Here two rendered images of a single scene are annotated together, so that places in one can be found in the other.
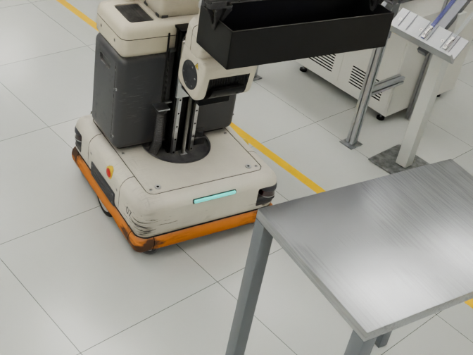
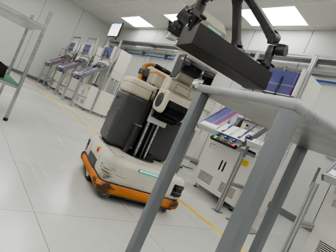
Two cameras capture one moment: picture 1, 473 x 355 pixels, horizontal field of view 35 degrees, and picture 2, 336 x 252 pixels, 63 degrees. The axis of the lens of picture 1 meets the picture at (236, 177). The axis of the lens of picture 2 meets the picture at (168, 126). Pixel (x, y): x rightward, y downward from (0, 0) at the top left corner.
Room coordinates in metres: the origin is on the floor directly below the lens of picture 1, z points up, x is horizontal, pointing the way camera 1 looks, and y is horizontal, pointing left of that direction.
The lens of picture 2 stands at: (0.46, -0.19, 0.63)
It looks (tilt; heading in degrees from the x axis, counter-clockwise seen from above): 1 degrees down; 9
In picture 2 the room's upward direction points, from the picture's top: 24 degrees clockwise
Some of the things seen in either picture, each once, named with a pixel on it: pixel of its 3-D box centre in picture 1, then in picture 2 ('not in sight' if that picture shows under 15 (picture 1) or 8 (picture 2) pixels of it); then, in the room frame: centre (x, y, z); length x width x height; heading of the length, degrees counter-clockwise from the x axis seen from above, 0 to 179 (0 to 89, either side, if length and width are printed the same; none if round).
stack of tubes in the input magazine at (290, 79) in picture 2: not in sight; (276, 82); (3.79, -0.62, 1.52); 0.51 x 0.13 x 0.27; 49
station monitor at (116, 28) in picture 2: not in sight; (116, 31); (6.90, 2.99, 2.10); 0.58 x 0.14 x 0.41; 49
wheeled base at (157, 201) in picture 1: (172, 167); (130, 169); (2.51, 0.27, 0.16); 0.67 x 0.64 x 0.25; 38
